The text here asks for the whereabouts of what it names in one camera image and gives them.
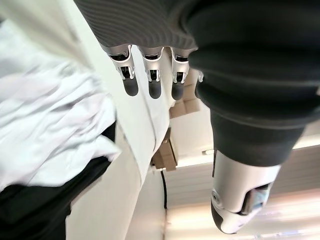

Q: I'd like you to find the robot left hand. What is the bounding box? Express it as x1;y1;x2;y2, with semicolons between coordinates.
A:
73;0;320;235

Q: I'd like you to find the large cardboard box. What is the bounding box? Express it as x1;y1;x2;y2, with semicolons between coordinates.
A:
169;67;202;120

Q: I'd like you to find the small cardboard box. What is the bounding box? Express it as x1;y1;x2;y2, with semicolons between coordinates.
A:
149;127;179;173

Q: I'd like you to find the white bed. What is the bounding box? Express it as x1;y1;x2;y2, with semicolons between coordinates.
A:
0;0;176;240

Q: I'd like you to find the white crumpled garment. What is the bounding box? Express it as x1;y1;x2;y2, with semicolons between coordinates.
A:
0;19;121;192

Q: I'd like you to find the black garment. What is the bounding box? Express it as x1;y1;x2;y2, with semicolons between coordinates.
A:
0;121;117;240

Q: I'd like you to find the black cable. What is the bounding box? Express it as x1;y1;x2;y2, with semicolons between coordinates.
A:
160;169;169;210

